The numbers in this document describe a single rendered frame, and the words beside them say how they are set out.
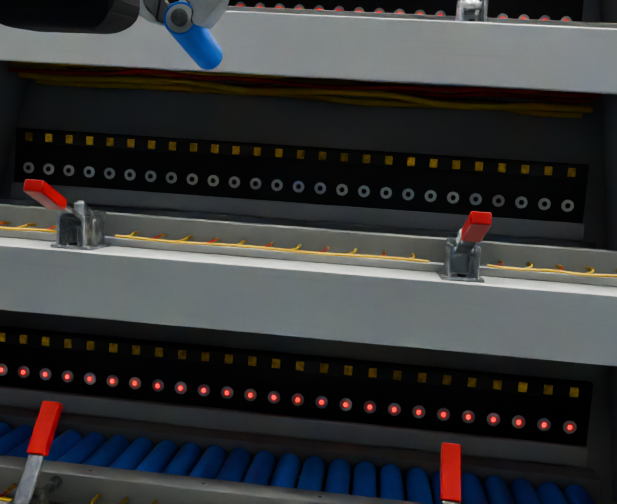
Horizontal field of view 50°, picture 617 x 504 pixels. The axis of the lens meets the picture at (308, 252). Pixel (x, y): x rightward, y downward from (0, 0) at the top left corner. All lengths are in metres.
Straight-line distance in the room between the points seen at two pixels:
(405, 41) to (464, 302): 0.20
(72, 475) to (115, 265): 0.15
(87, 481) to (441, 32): 0.41
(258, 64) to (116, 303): 0.20
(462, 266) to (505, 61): 0.15
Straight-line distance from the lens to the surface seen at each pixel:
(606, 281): 0.51
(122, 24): 0.24
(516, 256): 0.50
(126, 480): 0.51
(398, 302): 0.44
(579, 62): 0.53
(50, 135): 0.70
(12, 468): 0.54
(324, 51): 0.52
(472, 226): 0.39
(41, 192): 0.44
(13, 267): 0.50
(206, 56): 0.41
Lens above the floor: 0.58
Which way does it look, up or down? 17 degrees up
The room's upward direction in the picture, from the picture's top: 6 degrees clockwise
